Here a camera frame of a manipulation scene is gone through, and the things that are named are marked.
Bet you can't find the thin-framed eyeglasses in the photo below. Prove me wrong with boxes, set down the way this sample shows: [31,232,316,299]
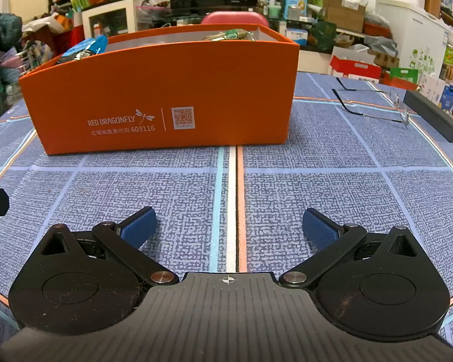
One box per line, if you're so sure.
[332,77,412,127]

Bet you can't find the green and white carton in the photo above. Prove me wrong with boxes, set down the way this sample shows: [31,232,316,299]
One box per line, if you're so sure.
[389,67,419,85]

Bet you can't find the colourful clothes pile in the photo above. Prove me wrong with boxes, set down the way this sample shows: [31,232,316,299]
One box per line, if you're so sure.
[0,40,55,84]

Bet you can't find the green snack packet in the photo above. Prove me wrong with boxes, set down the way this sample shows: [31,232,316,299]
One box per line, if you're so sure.
[206,28,255,42]

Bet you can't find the dark teal puffer jacket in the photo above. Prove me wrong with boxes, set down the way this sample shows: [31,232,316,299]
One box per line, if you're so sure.
[0,13,23,112]

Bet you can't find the white television stand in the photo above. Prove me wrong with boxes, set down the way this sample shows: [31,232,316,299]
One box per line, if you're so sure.
[298,49,333,73]

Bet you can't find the white glass-door cabinet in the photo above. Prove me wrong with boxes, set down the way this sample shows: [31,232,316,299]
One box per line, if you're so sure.
[81,0,137,40]

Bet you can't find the dark green bag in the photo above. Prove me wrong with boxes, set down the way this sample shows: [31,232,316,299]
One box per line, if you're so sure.
[311,21,338,51]

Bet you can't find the blue and white carton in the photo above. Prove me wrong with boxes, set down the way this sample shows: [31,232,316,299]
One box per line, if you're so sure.
[285,0,308,17]

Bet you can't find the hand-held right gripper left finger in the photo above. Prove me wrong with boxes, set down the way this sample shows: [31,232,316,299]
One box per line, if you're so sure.
[34,207,180,287]

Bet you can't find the long black rectangular case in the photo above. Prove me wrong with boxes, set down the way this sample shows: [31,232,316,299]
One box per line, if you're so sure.
[403,90,453,143]

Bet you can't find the white chest freezer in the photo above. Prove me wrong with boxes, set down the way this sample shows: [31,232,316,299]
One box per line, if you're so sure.
[375,0,451,84]

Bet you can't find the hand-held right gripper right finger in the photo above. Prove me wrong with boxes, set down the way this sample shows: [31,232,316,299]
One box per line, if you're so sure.
[278,207,423,289]

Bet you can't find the brown cardboard box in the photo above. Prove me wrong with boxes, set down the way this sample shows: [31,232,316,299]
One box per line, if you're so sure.
[323,0,367,33]

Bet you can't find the dark blue snack packet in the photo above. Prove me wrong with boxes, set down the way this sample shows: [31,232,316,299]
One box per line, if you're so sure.
[58,35,109,64]

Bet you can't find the red chair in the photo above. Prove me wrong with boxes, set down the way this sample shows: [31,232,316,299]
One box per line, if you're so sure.
[201,11,270,31]

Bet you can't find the orange cardboard box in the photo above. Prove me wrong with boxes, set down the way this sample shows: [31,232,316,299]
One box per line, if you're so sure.
[18,24,300,155]

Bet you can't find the red and white carton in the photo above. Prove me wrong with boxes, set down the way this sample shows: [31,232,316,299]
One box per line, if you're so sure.
[329,56,383,80]

